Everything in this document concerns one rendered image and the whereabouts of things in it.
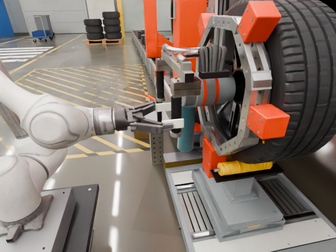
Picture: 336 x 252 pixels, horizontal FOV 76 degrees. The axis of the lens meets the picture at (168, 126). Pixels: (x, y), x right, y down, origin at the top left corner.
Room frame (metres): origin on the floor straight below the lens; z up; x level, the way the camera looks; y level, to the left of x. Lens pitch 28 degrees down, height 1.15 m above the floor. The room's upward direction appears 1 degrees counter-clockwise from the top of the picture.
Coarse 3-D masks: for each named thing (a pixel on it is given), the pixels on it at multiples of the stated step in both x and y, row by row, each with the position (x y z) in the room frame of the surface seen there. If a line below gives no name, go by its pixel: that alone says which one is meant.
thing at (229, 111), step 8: (264, 48) 0.72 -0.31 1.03; (240, 64) 0.92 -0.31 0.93; (232, 72) 0.95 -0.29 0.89; (240, 72) 0.95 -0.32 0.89; (240, 80) 0.95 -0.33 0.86; (240, 88) 0.94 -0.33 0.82; (240, 96) 0.93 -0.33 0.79; (224, 104) 0.99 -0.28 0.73; (232, 104) 0.91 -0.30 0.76; (240, 104) 0.84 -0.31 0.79; (216, 112) 1.03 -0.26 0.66; (224, 112) 1.03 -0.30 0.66; (232, 112) 0.91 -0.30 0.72; (240, 112) 0.83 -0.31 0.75; (224, 120) 0.99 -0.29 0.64; (232, 120) 0.89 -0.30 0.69; (224, 128) 0.93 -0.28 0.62; (232, 128) 0.89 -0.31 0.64; (232, 136) 0.86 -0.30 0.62
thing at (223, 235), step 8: (192, 168) 1.17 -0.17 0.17; (200, 168) 1.17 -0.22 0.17; (192, 176) 1.15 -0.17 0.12; (200, 176) 1.12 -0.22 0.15; (200, 184) 1.04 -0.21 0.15; (200, 192) 0.98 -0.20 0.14; (208, 192) 0.97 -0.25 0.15; (208, 200) 0.91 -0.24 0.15; (208, 208) 0.84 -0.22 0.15; (208, 216) 0.83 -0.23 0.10; (216, 216) 0.79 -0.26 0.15; (216, 224) 0.73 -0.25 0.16; (264, 224) 0.73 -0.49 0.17; (272, 224) 0.73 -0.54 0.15; (280, 224) 0.74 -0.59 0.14; (216, 232) 0.72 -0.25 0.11; (224, 232) 0.69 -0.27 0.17; (232, 232) 0.69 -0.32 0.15; (240, 232) 0.70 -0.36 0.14; (248, 232) 0.71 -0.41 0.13; (256, 232) 0.72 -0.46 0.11; (264, 232) 0.73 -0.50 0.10; (224, 240) 0.69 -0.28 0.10
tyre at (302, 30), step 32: (256, 0) 0.82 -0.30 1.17; (288, 0) 0.81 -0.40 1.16; (288, 32) 0.66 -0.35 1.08; (320, 32) 0.68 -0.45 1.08; (288, 64) 0.61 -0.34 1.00; (320, 64) 0.62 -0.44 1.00; (288, 96) 0.58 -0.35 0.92; (320, 96) 0.59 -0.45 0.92; (288, 128) 0.57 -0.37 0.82; (320, 128) 0.59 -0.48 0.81; (256, 160) 0.64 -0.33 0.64
